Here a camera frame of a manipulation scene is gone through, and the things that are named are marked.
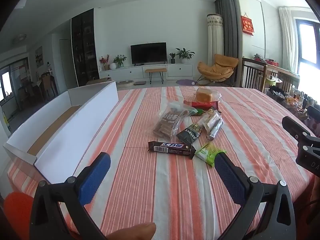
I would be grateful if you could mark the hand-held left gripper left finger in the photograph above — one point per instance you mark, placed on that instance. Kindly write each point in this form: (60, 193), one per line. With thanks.
(95, 175)

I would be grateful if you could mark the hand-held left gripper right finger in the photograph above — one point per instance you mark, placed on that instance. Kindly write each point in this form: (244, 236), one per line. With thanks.
(228, 177)

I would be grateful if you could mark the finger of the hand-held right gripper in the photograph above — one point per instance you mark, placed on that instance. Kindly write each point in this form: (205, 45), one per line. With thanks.
(295, 127)
(314, 113)

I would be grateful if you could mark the green and white snack packet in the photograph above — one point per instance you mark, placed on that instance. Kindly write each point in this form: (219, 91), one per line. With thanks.
(207, 152)

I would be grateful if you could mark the white cardboard box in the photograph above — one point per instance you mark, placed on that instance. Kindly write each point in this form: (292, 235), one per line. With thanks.
(75, 135)

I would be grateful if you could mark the silver snack packet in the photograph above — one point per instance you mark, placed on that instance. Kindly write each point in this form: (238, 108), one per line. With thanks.
(215, 130)

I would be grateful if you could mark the black snack packet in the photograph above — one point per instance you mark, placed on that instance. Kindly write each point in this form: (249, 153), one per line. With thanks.
(187, 135)

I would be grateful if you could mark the beige cake bar packet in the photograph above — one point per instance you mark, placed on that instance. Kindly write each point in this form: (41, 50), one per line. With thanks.
(210, 118)

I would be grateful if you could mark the brown chocolate bar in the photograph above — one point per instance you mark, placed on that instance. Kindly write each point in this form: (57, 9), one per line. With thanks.
(170, 148)

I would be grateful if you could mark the green sausage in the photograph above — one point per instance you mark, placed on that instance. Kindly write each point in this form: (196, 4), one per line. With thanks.
(198, 112)

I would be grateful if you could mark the red snack packet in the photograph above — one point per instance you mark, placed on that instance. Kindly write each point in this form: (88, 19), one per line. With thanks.
(202, 104)

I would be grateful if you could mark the clear bag of brown biscuits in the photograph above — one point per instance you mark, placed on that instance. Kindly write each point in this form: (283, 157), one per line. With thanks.
(166, 125)

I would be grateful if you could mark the bread loaf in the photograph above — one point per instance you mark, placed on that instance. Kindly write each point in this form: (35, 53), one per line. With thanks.
(203, 95)

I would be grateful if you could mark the person's left hand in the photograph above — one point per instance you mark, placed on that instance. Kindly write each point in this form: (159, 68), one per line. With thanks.
(135, 233)

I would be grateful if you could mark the pile of clutter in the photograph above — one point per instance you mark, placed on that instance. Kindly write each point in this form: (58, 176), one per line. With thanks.
(287, 98)

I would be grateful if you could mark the wooden side table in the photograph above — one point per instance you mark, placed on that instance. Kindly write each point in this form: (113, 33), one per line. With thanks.
(285, 73)

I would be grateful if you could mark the green stool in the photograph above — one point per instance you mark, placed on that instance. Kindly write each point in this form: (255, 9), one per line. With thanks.
(272, 82)

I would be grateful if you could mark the orange striped tablecloth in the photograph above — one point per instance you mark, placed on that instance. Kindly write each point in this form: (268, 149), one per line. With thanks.
(160, 192)

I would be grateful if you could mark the dark wooden chair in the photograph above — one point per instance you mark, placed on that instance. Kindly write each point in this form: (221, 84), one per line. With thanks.
(252, 75)

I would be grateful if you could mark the window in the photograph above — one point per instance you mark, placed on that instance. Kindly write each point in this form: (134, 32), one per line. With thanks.
(308, 45)

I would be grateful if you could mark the white sheer curtain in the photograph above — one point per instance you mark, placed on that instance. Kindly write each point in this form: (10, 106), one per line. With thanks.
(287, 37)

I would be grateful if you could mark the orange stool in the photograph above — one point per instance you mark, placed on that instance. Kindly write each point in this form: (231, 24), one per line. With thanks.
(17, 212)

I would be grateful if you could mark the orange lounge chair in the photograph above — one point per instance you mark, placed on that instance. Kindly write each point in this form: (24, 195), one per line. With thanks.
(217, 67)

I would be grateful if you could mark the brown dining chair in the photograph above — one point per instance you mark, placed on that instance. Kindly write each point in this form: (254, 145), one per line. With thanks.
(48, 83)

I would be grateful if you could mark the white television cabinet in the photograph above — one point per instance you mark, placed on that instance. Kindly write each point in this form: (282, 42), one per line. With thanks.
(120, 72)

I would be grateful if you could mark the purple floor mat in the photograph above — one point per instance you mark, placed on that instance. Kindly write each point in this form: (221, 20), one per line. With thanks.
(183, 82)

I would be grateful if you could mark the white round vase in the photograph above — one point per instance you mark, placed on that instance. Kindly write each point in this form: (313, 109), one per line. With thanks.
(113, 66)

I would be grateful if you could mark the red flower plant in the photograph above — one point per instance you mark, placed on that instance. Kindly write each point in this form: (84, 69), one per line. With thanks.
(105, 61)

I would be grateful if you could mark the grey curtain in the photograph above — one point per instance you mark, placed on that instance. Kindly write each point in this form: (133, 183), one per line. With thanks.
(230, 30)

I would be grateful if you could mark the green potted plant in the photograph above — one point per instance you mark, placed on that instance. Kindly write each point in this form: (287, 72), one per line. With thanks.
(120, 60)

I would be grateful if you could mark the air conditioner with cloth cover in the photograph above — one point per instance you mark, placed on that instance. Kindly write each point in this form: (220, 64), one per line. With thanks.
(215, 37)

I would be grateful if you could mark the wooden bench with black legs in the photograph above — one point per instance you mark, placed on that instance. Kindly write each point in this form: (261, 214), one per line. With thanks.
(155, 70)

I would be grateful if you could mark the dark glass display cabinet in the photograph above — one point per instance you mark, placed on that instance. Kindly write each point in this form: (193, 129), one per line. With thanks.
(83, 47)

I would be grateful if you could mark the large white-potted plant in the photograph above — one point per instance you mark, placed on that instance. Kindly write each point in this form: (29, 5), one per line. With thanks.
(185, 55)

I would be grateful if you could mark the small dark-potted plant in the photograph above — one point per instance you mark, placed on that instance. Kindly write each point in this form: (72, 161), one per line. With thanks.
(172, 58)

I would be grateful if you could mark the black television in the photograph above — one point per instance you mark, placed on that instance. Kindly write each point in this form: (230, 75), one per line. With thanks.
(148, 53)

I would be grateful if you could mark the red wall hanging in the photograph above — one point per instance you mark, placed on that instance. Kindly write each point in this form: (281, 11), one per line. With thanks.
(247, 25)

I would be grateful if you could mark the framed wall picture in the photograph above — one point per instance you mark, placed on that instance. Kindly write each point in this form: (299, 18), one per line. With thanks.
(39, 56)

